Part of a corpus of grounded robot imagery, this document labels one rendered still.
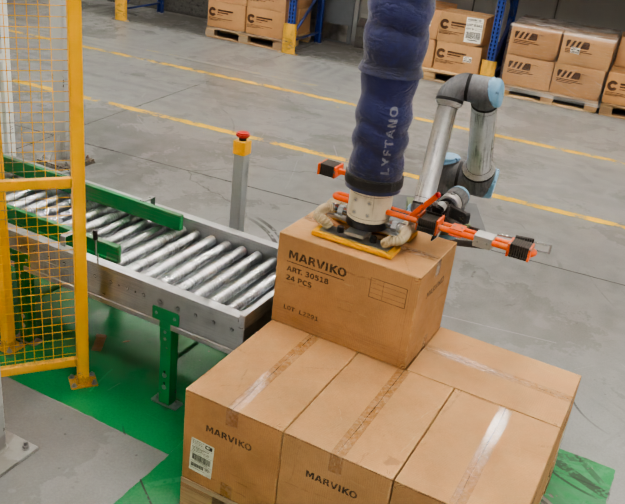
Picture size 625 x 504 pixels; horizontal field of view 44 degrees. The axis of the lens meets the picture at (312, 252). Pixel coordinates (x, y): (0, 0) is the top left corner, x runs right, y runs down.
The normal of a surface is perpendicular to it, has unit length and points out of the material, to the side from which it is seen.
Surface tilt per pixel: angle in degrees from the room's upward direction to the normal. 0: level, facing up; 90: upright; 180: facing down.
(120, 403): 0
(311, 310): 90
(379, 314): 90
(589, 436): 0
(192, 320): 90
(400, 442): 0
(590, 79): 93
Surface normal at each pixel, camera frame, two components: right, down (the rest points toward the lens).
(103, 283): -0.47, 0.34
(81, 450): 0.11, -0.89
